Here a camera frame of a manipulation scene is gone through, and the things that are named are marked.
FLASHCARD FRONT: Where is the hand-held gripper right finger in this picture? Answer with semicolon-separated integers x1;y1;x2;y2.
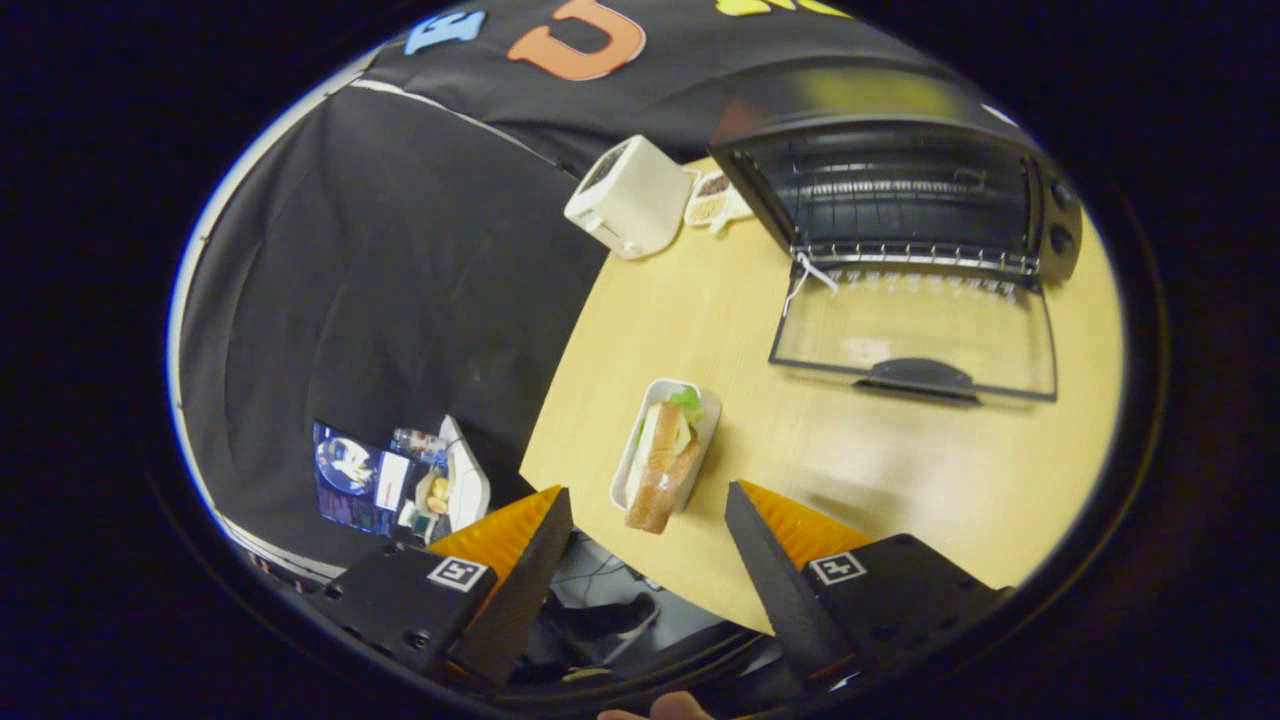
725;480;1013;691

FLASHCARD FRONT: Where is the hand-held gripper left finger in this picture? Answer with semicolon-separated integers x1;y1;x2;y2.
325;486;574;689

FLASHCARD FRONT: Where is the sandwich with lettuce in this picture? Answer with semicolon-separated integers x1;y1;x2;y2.
624;385;705;536

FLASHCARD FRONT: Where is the black toaster oven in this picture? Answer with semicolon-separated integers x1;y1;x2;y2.
708;60;1084;406

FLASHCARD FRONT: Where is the white pop-up toaster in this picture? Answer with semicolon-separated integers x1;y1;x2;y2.
563;135;698;261

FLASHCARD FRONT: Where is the black shoe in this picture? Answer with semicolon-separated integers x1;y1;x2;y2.
540;592;661;669

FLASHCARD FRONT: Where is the clear plastic bottle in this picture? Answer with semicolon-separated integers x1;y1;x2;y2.
392;428;448;463

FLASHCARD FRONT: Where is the white rectangular dish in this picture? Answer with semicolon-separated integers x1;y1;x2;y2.
609;377;722;513

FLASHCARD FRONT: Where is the blue printed box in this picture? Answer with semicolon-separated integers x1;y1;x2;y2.
313;420;413;538

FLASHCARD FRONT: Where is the black backdrop cloth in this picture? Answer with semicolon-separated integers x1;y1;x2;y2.
178;0;1001;581

